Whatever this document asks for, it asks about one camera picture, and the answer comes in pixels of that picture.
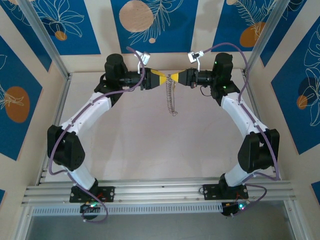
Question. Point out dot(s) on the transparent plastic bag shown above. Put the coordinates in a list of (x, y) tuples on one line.
[(170, 100)]

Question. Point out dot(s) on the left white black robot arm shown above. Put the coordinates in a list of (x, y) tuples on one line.
[(85, 115)]

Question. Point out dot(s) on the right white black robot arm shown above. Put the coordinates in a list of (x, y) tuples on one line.
[(235, 115)]

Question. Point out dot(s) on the small controller circuit board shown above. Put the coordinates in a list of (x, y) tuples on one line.
[(228, 208), (87, 207)]

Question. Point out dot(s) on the aluminium frame post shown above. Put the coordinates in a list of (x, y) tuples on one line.
[(263, 37), (49, 42)]

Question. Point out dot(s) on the aluminium side rail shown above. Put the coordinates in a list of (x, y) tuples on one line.
[(60, 105), (255, 110)]

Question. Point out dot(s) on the long aluminium base rail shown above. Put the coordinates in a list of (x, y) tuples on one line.
[(162, 192)]

